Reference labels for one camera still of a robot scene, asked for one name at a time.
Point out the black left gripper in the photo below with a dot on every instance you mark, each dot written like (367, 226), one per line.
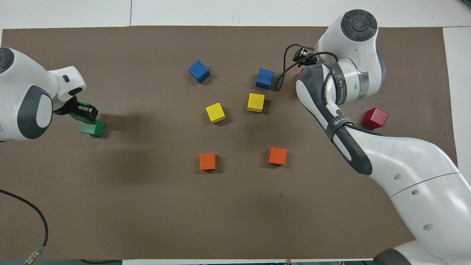
(68, 108)

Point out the green wooden cube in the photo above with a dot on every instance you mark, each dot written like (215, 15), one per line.
(94, 129)
(77, 116)

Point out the red wooden cube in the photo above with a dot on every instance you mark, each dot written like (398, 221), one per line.
(300, 72)
(375, 117)

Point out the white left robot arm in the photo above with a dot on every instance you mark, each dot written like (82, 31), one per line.
(18, 92)

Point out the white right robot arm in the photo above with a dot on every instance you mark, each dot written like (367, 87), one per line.
(404, 158)

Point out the blue wooden cube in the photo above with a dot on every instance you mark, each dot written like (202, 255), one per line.
(199, 71)
(265, 78)

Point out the yellow wooden cube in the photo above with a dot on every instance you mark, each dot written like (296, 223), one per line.
(215, 112)
(256, 102)

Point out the orange wooden cube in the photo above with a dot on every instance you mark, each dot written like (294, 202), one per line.
(208, 161)
(278, 156)

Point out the brown table mat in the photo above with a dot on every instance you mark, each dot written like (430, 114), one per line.
(147, 213)

